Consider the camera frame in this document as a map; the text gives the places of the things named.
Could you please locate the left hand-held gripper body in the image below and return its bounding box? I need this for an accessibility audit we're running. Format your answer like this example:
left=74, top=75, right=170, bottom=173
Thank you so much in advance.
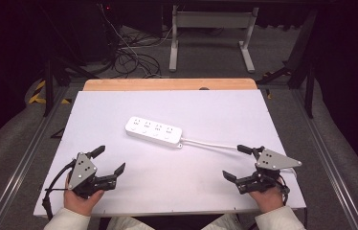
left=67, top=152, right=118, bottom=200

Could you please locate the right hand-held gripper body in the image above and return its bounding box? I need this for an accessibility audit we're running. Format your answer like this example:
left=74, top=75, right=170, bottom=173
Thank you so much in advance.
left=235, top=147, right=303, bottom=196

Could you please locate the white power strip cable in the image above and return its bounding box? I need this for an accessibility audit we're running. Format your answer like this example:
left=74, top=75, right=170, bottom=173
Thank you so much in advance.
left=179, top=137, right=298, bottom=179

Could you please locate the white power strip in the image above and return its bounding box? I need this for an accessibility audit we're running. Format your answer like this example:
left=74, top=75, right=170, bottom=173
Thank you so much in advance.
left=124, top=115, right=184, bottom=150

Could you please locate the person's left hand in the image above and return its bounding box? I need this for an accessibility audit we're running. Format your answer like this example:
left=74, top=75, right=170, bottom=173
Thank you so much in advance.
left=63, top=174, right=105, bottom=218

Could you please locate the person's right hand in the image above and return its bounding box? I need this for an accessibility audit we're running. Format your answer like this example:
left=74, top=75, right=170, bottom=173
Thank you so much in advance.
left=249, top=186, right=285, bottom=215

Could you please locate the person's right leg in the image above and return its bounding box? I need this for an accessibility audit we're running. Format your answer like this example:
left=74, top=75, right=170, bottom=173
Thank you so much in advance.
left=200, top=213, right=244, bottom=230

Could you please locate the person's leg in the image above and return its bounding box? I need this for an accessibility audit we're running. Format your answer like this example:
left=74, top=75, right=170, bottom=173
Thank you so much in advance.
left=200, top=213, right=244, bottom=230
left=105, top=216, right=156, bottom=230

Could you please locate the white board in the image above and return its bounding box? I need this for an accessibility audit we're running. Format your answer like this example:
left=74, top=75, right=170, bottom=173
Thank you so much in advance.
left=33, top=89, right=307, bottom=218

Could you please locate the person's left leg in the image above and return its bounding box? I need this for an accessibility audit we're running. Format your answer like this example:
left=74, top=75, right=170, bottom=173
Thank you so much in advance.
left=105, top=216, right=156, bottom=230

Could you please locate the black metal stand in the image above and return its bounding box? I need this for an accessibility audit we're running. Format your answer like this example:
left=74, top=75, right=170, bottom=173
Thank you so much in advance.
left=257, top=9, right=317, bottom=120
left=41, top=56, right=101, bottom=118

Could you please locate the yellow black hazard tape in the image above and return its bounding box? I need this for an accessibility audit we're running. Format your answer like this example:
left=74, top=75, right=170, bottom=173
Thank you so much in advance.
left=28, top=80, right=72, bottom=105

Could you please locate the wooden table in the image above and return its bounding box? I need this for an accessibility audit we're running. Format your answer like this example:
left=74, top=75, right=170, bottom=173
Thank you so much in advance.
left=82, top=78, right=258, bottom=92

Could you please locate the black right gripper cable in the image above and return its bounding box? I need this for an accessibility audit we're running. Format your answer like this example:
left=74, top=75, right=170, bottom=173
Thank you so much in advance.
left=277, top=173, right=292, bottom=206

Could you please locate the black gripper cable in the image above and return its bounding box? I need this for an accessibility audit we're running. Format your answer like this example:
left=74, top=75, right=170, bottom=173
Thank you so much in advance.
left=41, top=159, right=78, bottom=221
left=277, top=173, right=292, bottom=206

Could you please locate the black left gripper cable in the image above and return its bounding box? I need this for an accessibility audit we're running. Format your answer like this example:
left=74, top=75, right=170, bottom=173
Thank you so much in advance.
left=41, top=159, right=78, bottom=221

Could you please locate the aluminium rail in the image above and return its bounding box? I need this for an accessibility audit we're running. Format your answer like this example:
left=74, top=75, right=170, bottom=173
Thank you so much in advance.
left=0, top=85, right=72, bottom=230
left=290, top=87, right=358, bottom=230

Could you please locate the tangle of black cables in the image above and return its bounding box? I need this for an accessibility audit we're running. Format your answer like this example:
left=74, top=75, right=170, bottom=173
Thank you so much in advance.
left=103, top=25, right=175, bottom=80

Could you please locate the thin white cable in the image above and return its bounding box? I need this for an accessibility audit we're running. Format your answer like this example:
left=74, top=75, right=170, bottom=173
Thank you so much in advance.
left=99, top=3, right=156, bottom=78

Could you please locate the white metal desk frame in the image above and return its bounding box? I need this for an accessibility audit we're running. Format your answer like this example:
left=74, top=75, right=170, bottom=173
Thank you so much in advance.
left=168, top=4, right=260, bottom=74

